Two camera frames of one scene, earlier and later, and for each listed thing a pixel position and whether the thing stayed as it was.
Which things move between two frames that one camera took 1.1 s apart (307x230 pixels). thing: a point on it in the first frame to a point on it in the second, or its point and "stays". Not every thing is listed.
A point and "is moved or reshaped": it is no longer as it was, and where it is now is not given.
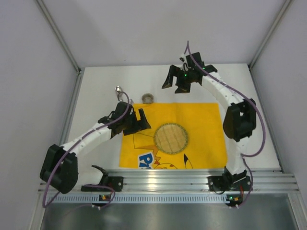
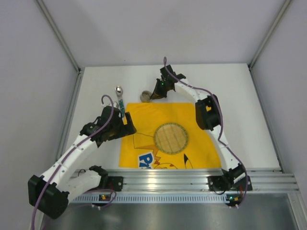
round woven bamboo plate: [171, 138] stays
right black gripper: [179, 78] to [162, 87]
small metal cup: [147, 98] is moved or reshaped
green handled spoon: [118, 89] stays
